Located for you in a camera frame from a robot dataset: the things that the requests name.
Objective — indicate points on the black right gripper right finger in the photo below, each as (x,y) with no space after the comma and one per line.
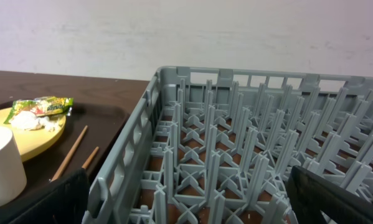
(311,197)

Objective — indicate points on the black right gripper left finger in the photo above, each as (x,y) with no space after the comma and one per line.
(62,201)

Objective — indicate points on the white cup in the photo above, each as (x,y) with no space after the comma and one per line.
(12,174)

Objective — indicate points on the white tissue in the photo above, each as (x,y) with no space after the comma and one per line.
(28,121)

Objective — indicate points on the green snack wrapper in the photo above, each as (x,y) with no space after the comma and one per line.
(43,106)

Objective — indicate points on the grey dishwasher rack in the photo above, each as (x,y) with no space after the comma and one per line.
(215,145)

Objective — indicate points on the right wooden chopstick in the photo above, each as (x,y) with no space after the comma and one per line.
(90,158)

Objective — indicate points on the wooden chopstick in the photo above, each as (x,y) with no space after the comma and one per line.
(69,155)
(90,158)

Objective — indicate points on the left wooden chopstick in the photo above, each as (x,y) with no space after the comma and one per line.
(69,155)

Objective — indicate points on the yellow plate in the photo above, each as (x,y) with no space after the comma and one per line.
(32,143)

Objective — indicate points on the dark brown tray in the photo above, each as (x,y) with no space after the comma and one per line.
(104,123)

